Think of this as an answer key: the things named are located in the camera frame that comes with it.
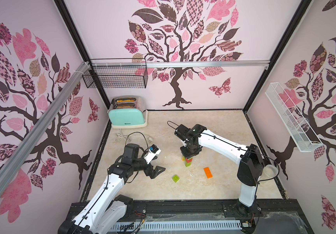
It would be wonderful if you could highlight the orange lego brick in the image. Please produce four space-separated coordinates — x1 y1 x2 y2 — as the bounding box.
204 167 213 179

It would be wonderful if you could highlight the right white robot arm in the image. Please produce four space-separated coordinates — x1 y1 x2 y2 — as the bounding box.
174 124 280 217

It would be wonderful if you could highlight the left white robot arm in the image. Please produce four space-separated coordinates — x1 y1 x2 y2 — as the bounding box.
58 143 165 234

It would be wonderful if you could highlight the mint green toaster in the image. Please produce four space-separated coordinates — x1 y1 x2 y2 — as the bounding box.
108 96 148 129

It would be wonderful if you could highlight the clear plastic cup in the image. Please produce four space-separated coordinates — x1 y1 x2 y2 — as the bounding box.
258 164 279 182

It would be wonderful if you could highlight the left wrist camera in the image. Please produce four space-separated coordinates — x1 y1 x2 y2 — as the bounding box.
143 144 161 164

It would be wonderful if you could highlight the white slotted cable duct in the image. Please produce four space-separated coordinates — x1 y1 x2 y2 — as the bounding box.
110 220 243 233

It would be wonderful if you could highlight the black wire basket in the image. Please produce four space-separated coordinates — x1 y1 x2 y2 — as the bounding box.
82 58 148 89

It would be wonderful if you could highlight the aluminium rail back wall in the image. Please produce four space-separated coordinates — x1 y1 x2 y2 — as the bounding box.
92 60 270 68

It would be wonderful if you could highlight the aluminium rail wall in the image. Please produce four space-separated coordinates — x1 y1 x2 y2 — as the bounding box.
92 60 270 68
0 61 90 197

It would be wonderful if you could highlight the white wire basket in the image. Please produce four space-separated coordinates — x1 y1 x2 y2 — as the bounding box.
265 82 324 153

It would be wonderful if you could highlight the aluminium rail left wall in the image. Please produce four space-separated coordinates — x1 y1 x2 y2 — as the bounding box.
0 61 90 197

